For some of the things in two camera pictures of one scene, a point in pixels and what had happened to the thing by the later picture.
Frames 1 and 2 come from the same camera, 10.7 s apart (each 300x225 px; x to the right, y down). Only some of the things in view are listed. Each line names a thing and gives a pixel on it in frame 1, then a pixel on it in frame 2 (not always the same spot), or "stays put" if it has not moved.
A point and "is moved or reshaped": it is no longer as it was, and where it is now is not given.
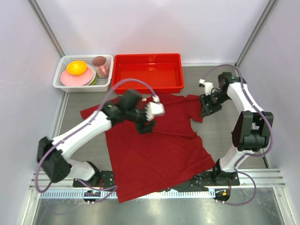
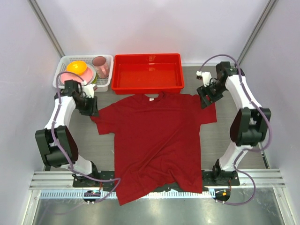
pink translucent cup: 101,66 stays put
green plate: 94,82 stays put
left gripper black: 142,128 to 93,110
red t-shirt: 165,158 is moved or reshaped
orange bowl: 76,68 stays put
